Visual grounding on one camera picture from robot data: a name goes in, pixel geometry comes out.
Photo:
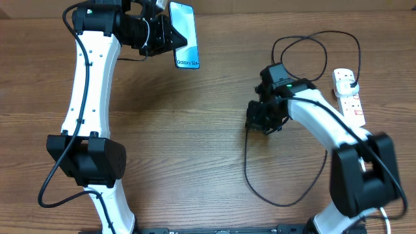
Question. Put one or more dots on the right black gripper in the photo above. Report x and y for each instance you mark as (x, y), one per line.
(255, 122)

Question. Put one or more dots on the white charger plug adapter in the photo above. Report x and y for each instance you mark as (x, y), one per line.
(344, 89)

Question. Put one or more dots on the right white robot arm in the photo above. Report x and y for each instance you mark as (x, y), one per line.
(364, 174)

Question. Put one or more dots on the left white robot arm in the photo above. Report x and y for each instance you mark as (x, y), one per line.
(84, 149)

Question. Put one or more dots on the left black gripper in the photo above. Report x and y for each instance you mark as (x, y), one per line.
(166, 32)

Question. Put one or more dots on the white power strip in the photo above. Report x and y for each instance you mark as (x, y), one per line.
(350, 107)

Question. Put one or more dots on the Galaxy S24 smartphone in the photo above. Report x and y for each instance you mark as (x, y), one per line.
(183, 21)

